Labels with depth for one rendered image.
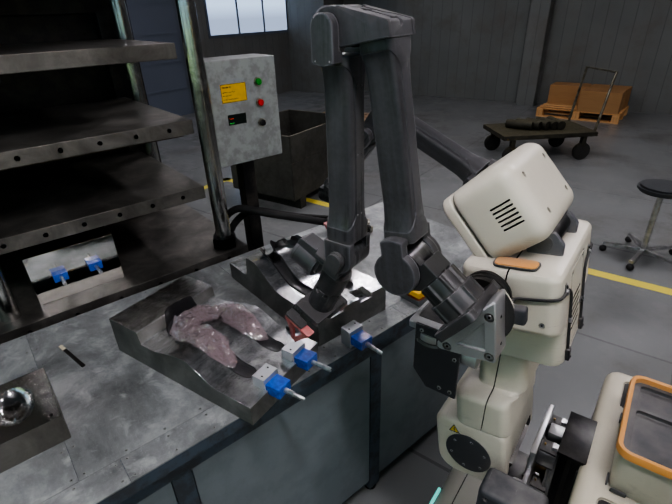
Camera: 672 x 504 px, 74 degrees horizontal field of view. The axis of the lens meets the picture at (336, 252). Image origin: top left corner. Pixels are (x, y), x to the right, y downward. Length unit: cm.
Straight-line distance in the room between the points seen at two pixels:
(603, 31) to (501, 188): 834
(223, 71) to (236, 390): 121
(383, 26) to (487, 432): 82
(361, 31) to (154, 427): 92
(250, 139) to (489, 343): 144
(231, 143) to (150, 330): 90
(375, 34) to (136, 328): 94
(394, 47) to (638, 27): 842
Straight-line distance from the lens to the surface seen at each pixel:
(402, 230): 73
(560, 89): 859
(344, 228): 79
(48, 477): 118
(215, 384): 113
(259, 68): 194
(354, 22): 69
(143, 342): 129
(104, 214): 173
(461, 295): 73
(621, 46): 906
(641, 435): 107
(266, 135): 199
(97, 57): 168
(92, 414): 126
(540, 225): 80
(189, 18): 167
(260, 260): 143
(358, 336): 124
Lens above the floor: 162
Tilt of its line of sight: 28 degrees down
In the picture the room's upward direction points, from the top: 2 degrees counter-clockwise
